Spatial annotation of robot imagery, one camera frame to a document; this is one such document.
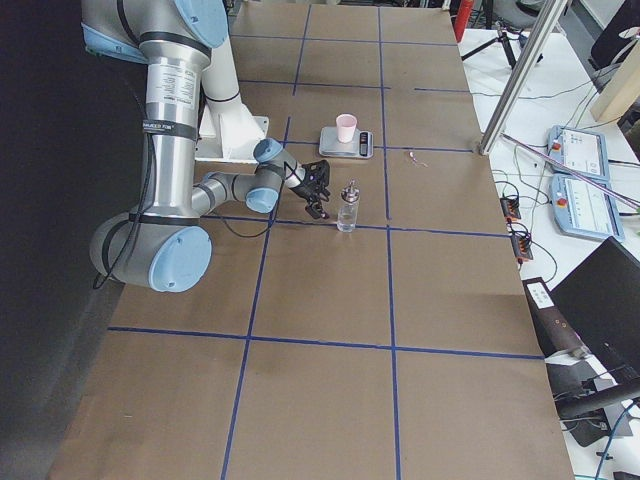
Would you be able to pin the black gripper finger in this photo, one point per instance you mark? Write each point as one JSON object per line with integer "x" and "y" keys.
{"x": 316, "y": 209}
{"x": 323, "y": 193}

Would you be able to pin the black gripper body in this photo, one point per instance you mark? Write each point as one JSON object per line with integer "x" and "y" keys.
{"x": 303, "y": 190}

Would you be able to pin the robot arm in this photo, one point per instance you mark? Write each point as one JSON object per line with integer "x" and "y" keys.
{"x": 159, "y": 243}

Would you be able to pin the digital kitchen scale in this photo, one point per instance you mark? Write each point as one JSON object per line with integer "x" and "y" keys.
{"x": 361, "y": 145}

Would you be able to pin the red cylinder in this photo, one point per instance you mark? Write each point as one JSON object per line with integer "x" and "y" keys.
{"x": 462, "y": 17}

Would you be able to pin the black tripod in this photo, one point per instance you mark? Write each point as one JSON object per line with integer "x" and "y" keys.
{"x": 505, "y": 38}

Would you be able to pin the near teach pendant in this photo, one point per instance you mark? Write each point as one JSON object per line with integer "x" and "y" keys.
{"x": 584, "y": 211}

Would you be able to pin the teach pendant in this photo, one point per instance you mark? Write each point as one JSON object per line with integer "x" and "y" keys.
{"x": 581, "y": 150}
{"x": 584, "y": 211}

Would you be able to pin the far teach pendant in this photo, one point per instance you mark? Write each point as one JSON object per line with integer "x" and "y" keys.
{"x": 581, "y": 150}

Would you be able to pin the black computer monitor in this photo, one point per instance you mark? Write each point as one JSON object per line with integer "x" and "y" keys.
{"x": 600, "y": 299}

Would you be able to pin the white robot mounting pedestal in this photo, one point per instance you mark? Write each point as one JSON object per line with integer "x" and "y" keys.
{"x": 229, "y": 132}

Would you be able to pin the aluminium frame post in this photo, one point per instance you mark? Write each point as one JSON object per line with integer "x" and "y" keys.
{"x": 543, "y": 27}

